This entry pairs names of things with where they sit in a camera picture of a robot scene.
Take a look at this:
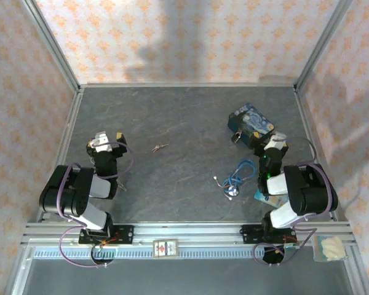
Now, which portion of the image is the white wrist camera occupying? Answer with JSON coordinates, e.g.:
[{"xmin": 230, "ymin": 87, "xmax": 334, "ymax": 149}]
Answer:
[
  {"xmin": 89, "ymin": 131, "xmax": 116, "ymax": 153},
  {"xmin": 263, "ymin": 131, "xmax": 288, "ymax": 152}
]

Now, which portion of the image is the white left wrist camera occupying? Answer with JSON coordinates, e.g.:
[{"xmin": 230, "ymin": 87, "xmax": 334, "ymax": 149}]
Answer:
[{"xmin": 89, "ymin": 131, "xmax": 116, "ymax": 153}]

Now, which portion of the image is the slotted grey cable tray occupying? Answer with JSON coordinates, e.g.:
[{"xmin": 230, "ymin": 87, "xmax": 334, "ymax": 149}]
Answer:
[{"xmin": 33, "ymin": 247, "xmax": 315, "ymax": 259}]

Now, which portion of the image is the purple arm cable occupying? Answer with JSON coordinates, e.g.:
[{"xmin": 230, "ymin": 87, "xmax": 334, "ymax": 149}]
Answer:
[
  {"xmin": 58, "ymin": 140, "xmax": 136, "ymax": 268},
  {"xmin": 252, "ymin": 136, "xmax": 333, "ymax": 266}
]

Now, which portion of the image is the wide aluminium mounting rail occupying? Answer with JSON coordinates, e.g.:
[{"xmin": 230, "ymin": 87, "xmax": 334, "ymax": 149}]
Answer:
[{"xmin": 20, "ymin": 220, "xmax": 357, "ymax": 246}]

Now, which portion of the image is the blue paper packet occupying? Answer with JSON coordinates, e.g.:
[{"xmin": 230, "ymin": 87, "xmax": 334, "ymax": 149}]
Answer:
[{"xmin": 253, "ymin": 189, "xmax": 290, "ymax": 208}]

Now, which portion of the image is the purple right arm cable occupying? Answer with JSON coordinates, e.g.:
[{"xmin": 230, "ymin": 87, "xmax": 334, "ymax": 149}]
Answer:
[{"xmin": 252, "ymin": 136, "xmax": 333, "ymax": 266}]

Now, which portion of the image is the blue stethoscope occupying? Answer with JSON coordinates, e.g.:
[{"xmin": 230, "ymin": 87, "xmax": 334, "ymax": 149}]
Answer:
[{"xmin": 213, "ymin": 158, "xmax": 255, "ymax": 202}]

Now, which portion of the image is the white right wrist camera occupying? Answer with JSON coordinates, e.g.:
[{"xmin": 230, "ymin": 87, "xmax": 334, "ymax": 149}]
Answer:
[{"xmin": 263, "ymin": 131, "xmax": 288, "ymax": 152}]

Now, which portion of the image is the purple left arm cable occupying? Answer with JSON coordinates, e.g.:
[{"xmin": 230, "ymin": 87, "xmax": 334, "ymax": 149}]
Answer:
[{"xmin": 58, "ymin": 140, "xmax": 136, "ymax": 268}]

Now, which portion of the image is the starry night print box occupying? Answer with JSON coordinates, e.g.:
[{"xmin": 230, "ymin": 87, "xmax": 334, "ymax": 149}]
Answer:
[{"xmin": 227, "ymin": 103, "xmax": 276, "ymax": 148}]

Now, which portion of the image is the aluminium side rail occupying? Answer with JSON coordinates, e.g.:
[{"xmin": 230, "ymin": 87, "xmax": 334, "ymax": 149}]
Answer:
[
  {"xmin": 36, "ymin": 88, "xmax": 84, "ymax": 222},
  {"xmin": 293, "ymin": 88, "xmax": 339, "ymax": 222}
]

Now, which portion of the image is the aluminium frame post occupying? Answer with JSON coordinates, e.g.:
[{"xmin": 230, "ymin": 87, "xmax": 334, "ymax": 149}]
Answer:
[
  {"xmin": 294, "ymin": 0, "xmax": 355, "ymax": 90},
  {"xmin": 20, "ymin": 0, "xmax": 81, "ymax": 93}
]

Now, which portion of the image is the plastic bag with white item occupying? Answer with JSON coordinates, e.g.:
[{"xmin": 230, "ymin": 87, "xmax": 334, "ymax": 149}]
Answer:
[{"xmin": 312, "ymin": 235, "xmax": 347, "ymax": 262}]

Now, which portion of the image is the framed label card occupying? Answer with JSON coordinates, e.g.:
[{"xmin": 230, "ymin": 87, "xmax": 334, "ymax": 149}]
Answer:
[{"xmin": 153, "ymin": 238, "xmax": 180, "ymax": 258}]

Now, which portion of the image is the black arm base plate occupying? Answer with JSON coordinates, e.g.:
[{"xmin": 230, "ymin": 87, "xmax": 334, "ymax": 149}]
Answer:
[
  {"xmin": 79, "ymin": 225, "xmax": 135, "ymax": 246},
  {"xmin": 241, "ymin": 224, "xmax": 297, "ymax": 245}
]

